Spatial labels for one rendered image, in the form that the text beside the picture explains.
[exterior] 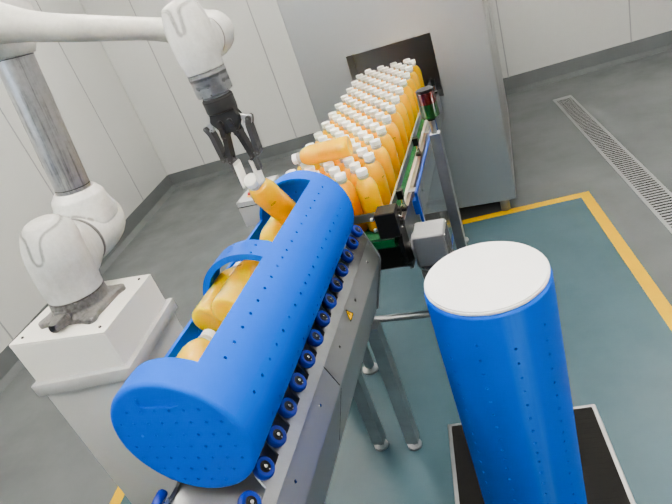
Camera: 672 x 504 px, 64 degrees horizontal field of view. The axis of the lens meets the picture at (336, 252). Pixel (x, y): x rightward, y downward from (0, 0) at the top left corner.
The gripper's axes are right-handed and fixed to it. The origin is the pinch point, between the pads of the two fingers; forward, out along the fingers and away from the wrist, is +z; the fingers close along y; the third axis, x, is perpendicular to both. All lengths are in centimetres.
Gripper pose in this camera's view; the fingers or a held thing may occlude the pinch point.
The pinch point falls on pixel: (249, 172)
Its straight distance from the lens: 139.6
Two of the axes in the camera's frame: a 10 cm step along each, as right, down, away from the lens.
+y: 9.2, -1.4, -3.8
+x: 2.5, -5.3, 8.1
